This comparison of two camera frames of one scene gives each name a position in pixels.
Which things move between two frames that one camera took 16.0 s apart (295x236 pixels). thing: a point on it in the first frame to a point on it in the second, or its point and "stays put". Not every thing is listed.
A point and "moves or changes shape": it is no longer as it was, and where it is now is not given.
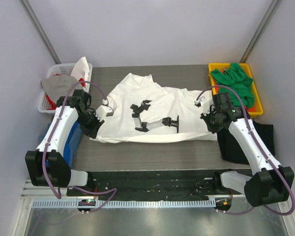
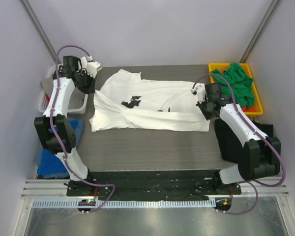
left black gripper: [93, 126] to [87, 85]
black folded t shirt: [232, 151] stays put
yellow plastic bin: [258, 110] stays put
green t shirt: [235, 77] stays put
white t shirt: [147, 112] moves or changes shape
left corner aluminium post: [25, 4] stays put
